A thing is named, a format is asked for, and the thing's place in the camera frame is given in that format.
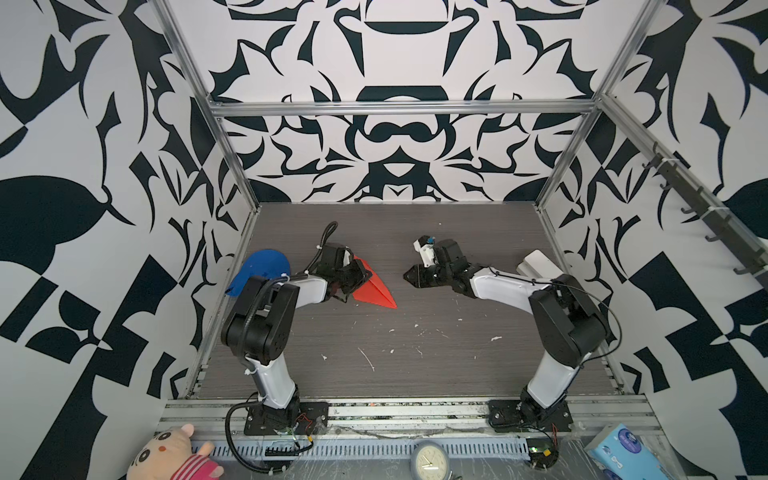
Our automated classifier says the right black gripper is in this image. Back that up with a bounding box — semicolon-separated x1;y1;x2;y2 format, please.
403;263;455;288

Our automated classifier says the red square paper sheet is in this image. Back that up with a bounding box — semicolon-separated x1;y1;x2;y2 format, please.
353;257;397;309

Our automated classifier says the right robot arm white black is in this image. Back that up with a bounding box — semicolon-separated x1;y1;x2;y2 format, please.
403;235;611;411

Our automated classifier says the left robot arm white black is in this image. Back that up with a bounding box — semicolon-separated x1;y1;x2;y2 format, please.
220;243;373;410

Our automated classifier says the blue cloth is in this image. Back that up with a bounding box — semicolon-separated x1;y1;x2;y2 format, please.
225;249;291;297

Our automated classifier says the white rectangular box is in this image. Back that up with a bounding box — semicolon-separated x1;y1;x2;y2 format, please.
516;250;563;280

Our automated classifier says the round analog clock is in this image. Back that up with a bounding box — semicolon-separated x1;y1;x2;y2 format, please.
410;441;451;480

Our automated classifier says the pink plush toy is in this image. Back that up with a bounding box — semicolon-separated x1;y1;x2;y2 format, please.
126;423;224;480

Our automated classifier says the blue tissue pack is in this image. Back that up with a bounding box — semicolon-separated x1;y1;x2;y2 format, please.
585;423;668;480

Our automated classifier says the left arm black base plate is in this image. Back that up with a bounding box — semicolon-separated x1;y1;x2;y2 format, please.
244;400;330;436

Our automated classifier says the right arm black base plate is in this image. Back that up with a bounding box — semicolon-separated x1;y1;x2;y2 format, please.
487;399;573;433

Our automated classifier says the white slotted cable duct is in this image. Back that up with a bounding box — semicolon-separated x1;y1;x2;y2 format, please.
191;437;532;462

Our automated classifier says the black cable at left base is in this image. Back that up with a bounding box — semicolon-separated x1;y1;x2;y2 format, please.
224;398;314;475

